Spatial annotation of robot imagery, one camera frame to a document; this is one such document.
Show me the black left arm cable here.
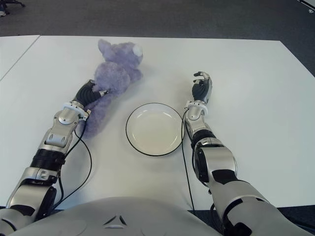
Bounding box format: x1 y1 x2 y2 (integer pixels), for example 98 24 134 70
50 120 93 212

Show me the purple plush doll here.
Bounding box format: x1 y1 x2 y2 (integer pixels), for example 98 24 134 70
80 38 145 140

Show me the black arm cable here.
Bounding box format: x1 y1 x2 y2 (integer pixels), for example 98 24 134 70
50 120 93 212
181 109 215 236

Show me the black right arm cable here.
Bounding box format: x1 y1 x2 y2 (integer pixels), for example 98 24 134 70
181 109 215 236

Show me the white plate with black rim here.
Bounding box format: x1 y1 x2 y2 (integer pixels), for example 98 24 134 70
125 102 186 157

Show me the black office chair base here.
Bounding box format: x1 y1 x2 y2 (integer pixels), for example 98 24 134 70
0 0 26 8

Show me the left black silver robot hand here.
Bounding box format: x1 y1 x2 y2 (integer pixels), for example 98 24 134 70
74 79 109 109

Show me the grey robot torso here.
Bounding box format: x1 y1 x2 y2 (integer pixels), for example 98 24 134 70
14 196 222 236

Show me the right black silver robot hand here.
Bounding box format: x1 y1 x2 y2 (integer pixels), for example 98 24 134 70
191 71 213 104

